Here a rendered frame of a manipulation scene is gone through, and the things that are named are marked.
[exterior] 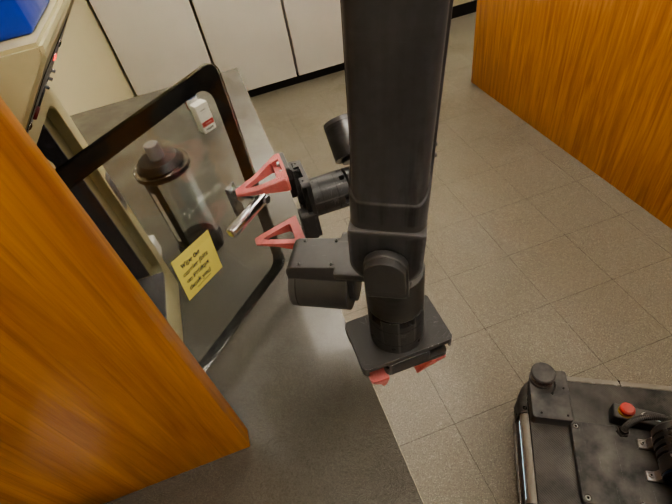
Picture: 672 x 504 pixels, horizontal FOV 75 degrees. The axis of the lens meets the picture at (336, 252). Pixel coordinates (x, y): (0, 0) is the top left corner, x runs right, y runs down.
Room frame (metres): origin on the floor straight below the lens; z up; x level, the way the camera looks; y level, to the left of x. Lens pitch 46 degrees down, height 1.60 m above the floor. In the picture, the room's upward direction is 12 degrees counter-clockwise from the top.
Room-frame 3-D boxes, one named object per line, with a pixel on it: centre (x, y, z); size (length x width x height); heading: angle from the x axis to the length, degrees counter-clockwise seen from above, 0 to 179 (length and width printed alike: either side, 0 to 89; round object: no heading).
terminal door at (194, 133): (0.48, 0.19, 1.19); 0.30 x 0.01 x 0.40; 144
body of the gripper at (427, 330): (0.26, -0.05, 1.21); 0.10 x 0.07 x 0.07; 100
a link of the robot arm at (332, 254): (0.27, -0.01, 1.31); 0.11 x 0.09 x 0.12; 70
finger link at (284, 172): (0.51, 0.07, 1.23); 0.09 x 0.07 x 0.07; 99
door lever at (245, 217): (0.52, 0.12, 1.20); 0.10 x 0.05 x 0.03; 144
